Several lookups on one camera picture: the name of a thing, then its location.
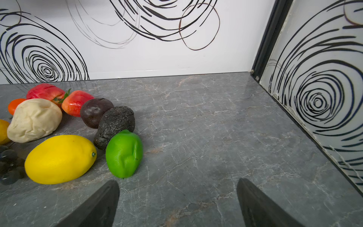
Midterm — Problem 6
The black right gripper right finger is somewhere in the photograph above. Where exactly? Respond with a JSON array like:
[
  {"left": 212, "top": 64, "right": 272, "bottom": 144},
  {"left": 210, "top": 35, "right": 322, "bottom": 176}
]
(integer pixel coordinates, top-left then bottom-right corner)
[{"left": 236, "top": 178, "right": 303, "bottom": 227}]

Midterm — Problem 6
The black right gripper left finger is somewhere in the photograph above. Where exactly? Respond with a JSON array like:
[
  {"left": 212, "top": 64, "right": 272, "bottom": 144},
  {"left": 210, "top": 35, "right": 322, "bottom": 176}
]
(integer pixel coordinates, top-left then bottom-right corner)
[{"left": 57, "top": 180, "right": 120, "bottom": 227}]

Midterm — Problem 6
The large yellow lemon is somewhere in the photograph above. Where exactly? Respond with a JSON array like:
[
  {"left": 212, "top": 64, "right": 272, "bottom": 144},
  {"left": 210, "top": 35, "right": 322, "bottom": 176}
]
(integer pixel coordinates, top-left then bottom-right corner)
[{"left": 25, "top": 135, "right": 97, "bottom": 184}]

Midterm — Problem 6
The dark wrinkled avocado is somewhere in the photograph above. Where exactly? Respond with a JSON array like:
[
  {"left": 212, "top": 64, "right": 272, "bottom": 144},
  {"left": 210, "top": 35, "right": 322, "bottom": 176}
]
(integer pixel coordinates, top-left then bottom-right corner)
[{"left": 93, "top": 106, "right": 136, "bottom": 150}]

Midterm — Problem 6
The dark purple plum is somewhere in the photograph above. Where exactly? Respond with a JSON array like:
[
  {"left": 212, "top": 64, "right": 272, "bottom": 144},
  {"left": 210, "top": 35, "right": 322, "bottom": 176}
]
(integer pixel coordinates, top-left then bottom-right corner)
[{"left": 80, "top": 98, "right": 114, "bottom": 129}]

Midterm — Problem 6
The beige potato shaped fruit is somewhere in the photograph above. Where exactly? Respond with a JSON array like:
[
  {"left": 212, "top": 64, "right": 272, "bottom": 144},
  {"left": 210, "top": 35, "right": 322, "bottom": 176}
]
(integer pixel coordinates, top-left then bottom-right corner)
[{"left": 7, "top": 98, "right": 62, "bottom": 143}]

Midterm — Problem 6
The red pink apple fruit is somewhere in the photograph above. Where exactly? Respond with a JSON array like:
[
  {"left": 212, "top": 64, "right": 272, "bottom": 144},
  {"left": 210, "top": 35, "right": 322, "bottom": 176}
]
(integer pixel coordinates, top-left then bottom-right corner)
[{"left": 26, "top": 83, "right": 66, "bottom": 107}]

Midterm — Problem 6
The green lime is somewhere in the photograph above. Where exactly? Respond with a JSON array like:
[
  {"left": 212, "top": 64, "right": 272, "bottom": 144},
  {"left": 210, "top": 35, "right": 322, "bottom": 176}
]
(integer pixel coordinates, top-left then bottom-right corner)
[{"left": 105, "top": 130, "right": 143, "bottom": 178}]

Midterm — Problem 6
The black grape bunch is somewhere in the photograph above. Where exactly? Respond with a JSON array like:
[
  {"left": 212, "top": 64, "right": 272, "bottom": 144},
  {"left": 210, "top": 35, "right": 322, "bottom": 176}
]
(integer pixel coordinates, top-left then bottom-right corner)
[{"left": 1, "top": 145, "right": 26, "bottom": 185}]

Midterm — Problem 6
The red strawberry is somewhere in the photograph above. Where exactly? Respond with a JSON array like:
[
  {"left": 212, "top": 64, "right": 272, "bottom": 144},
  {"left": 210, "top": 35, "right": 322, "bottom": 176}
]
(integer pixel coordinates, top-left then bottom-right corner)
[{"left": 61, "top": 90, "right": 95, "bottom": 117}]

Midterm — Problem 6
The small yellow lemon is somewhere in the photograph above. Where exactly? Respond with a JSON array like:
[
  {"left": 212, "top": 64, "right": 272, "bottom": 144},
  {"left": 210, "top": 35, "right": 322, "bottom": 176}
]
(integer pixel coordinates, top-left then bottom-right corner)
[{"left": 0, "top": 119, "right": 11, "bottom": 145}]

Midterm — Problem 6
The small orange tomato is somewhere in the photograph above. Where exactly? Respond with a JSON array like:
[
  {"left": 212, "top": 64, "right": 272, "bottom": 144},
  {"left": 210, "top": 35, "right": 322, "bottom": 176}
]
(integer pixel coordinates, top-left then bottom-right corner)
[{"left": 8, "top": 98, "right": 26, "bottom": 115}]

